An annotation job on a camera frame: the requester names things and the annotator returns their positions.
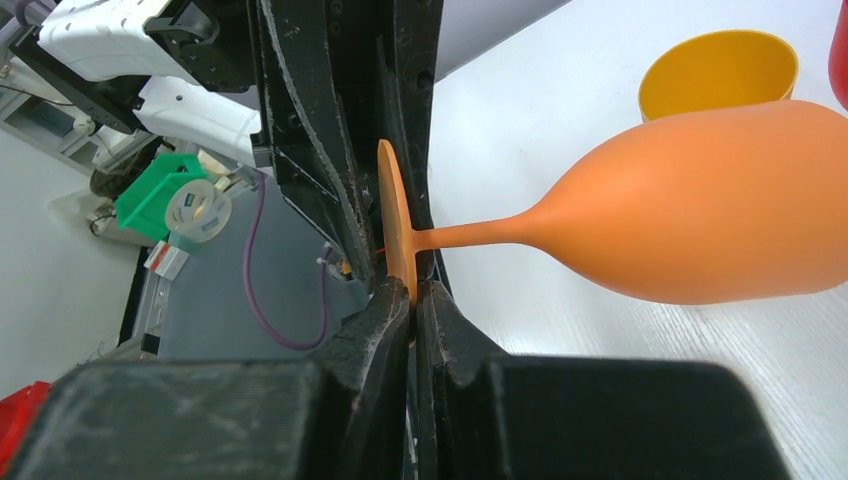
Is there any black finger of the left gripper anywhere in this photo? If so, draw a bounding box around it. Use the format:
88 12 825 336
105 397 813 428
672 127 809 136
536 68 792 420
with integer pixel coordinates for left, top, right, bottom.
247 1 376 290

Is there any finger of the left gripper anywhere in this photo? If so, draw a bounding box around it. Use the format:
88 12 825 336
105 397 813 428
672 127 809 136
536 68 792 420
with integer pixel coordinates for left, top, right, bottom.
376 1 443 295

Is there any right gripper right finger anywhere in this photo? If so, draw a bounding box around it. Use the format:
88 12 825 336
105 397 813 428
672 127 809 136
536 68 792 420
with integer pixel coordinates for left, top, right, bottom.
416 281 789 479

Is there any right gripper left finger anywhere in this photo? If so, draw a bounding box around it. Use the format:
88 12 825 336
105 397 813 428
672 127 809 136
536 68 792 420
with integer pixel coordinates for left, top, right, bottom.
7 277 411 479

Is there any yellow wine glass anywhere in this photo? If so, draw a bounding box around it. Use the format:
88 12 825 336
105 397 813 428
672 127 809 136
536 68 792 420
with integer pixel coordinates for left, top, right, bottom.
638 29 799 122

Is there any orange wine glass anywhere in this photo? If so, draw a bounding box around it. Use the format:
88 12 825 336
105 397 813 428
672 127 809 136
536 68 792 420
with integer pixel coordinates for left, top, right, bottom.
377 100 847 305

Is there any red wine glass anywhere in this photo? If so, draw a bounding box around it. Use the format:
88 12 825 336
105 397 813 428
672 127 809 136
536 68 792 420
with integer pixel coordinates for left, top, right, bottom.
828 0 847 109

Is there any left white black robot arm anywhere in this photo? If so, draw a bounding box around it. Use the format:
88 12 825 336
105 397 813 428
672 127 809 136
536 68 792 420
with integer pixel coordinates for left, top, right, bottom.
1 1 443 287

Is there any clear tape roll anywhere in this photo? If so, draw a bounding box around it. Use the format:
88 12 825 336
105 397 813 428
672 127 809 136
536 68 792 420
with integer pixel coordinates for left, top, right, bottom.
165 179 232 243

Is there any green plastic bin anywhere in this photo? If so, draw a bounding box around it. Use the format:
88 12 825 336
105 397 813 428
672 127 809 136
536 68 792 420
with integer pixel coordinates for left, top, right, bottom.
114 153 207 242

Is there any red white small box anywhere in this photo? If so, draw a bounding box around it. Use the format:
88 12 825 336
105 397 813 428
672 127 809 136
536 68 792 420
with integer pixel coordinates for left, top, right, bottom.
143 241 189 281

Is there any red object at corner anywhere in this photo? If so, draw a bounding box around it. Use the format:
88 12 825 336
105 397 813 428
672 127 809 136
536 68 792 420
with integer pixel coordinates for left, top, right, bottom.
1 381 51 464

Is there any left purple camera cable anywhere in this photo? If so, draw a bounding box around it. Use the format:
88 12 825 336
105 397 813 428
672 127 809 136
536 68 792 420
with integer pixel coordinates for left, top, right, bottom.
241 173 334 352

